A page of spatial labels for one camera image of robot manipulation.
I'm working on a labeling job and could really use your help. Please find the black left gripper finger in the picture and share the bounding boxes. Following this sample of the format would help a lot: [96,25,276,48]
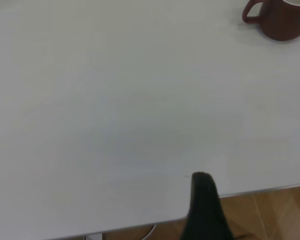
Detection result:
[180,171,235,240]

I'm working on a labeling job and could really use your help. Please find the red mug white inside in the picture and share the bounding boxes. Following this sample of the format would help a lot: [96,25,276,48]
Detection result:
[241,0,300,42]

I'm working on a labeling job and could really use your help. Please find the grey cable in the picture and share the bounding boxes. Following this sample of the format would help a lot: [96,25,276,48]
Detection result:
[139,223,158,238]

